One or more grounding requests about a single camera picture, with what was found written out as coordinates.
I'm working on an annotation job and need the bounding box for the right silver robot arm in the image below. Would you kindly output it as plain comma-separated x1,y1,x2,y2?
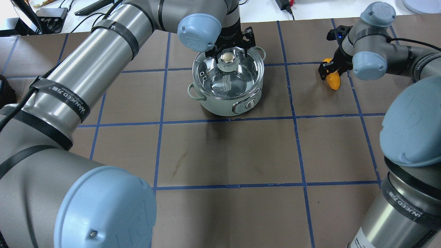
318,1,441,248

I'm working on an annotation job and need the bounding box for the black object at edge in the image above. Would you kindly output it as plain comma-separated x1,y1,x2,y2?
0,74,17,109

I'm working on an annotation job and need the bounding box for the black power adapter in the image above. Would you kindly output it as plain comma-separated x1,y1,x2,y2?
275,0,294,14

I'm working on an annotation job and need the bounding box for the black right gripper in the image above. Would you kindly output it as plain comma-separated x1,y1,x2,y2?
318,25,353,81

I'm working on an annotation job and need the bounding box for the pale green electric pot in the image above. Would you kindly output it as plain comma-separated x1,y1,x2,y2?
187,46,266,117

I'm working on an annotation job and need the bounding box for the glass pot lid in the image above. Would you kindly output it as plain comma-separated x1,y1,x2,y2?
192,46,266,100

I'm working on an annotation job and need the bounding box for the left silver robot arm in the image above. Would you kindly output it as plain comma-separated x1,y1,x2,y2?
1,0,245,248

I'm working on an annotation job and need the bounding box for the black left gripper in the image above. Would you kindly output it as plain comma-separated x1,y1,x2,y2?
205,24,256,62

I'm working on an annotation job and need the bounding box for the yellow corn cob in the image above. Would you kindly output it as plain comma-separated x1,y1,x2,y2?
326,58,341,91

